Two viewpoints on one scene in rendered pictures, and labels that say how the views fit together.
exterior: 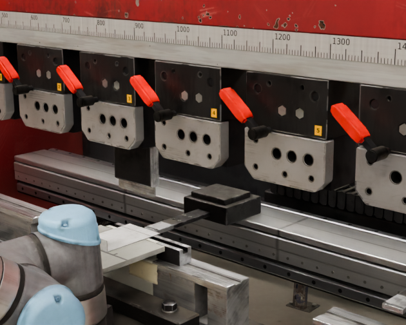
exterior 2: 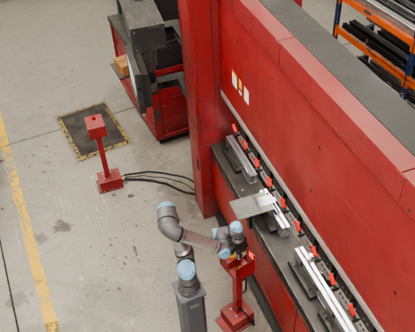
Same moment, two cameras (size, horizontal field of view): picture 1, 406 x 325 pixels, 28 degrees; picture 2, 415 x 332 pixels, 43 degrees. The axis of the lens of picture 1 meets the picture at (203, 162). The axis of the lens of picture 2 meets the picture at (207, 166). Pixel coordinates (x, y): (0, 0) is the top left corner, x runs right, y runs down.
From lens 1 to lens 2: 2.47 m
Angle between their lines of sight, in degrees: 38
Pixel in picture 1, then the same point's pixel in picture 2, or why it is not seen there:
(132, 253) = (264, 209)
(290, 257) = not seen: hidden behind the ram
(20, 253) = (224, 232)
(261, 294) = not seen: hidden behind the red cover
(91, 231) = (240, 230)
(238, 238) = not seen: hidden behind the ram
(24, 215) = (248, 173)
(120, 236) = (265, 200)
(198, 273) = (278, 220)
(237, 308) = (285, 232)
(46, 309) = (222, 253)
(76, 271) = (236, 236)
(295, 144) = (292, 218)
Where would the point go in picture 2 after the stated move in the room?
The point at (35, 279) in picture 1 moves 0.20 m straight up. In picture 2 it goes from (222, 246) to (222, 224)
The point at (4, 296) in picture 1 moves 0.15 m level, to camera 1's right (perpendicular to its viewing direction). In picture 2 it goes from (216, 249) to (239, 258)
